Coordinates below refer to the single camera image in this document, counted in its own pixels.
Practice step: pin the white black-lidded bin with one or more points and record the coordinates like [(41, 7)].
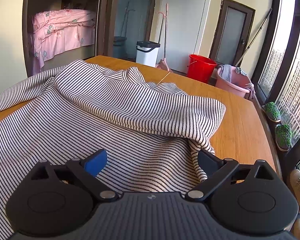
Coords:
[(147, 53)]

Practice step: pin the green scrub slipper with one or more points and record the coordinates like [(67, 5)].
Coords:
[(272, 112), (283, 137)]

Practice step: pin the grey mop pole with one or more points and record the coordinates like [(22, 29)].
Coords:
[(254, 37)]

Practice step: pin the red plastic bucket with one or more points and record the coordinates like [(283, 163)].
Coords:
[(200, 68)]

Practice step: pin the green scrub slipper near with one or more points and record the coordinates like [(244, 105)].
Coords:
[(272, 112)]

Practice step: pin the pink plastic tub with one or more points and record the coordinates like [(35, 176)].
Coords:
[(240, 84)]

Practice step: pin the frosted glass brown door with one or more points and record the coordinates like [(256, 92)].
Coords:
[(232, 32)]

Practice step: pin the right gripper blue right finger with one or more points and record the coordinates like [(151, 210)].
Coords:
[(217, 170)]

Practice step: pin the green scrub slipper far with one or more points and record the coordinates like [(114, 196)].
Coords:
[(283, 137)]

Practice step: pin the beige black striped sweater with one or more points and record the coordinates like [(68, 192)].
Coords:
[(151, 133)]

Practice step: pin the grey cloth on tub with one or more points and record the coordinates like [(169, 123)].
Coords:
[(225, 71)]

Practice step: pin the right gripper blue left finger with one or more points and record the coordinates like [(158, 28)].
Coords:
[(86, 171)]

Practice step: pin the pink floral bedding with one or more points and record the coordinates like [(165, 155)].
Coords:
[(58, 31)]

